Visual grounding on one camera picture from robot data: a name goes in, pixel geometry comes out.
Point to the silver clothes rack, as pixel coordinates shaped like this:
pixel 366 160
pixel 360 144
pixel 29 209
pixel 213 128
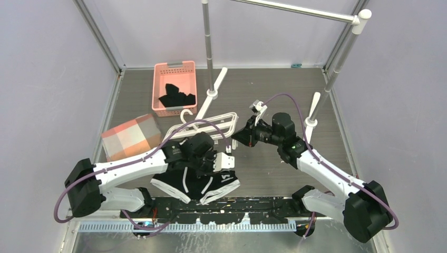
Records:
pixel 276 34

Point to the aluminium frame post right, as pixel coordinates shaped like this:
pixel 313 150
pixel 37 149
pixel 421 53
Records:
pixel 336 51

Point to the black boxer briefs white trim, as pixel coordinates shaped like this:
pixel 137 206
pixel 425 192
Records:
pixel 185 185

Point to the white clip hanger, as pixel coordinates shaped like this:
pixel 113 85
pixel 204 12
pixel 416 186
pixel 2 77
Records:
pixel 226 123

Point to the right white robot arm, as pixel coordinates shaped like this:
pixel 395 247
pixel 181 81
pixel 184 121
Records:
pixel 361 207

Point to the black garment in basket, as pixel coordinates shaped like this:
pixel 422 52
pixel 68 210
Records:
pixel 174 97

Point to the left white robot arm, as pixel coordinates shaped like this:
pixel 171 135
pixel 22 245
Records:
pixel 90 187

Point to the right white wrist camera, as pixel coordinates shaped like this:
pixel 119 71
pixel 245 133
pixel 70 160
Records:
pixel 259 108

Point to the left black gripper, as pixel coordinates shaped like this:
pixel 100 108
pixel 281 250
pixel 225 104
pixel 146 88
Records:
pixel 210 169

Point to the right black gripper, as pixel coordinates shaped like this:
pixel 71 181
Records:
pixel 247 136

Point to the pink plastic basket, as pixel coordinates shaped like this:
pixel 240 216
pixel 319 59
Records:
pixel 182 75

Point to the aluminium frame post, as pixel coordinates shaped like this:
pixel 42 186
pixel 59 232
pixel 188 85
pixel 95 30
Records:
pixel 97 25
pixel 336 51

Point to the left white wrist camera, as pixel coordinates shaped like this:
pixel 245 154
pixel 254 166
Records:
pixel 224 160

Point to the pink checked cloth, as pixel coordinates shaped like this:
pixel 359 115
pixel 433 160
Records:
pixel 130 138

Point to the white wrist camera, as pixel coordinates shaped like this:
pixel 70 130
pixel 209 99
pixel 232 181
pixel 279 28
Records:
pixel 224 160
pixel 259 108

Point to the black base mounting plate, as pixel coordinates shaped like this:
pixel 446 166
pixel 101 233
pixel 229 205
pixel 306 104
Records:
pixel 260 210

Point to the aluminium frame post left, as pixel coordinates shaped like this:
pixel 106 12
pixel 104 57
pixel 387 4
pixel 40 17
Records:
pixel 97 25

